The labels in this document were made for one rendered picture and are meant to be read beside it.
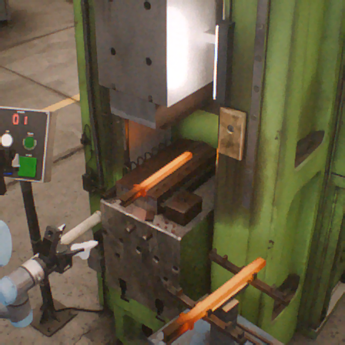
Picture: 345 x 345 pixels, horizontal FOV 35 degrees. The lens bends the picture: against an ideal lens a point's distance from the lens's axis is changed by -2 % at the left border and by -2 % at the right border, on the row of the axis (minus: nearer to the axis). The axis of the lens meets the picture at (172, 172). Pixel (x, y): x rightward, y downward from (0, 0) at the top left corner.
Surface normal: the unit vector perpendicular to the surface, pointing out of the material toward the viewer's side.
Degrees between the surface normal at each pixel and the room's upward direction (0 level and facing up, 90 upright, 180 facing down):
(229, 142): 90
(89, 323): 0
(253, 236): 90
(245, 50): 90
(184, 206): 0
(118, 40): 90
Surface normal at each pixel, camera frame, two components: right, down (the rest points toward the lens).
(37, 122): -0.18, 0.04
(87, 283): 0.00, -0.84
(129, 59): -0.60, 0.44
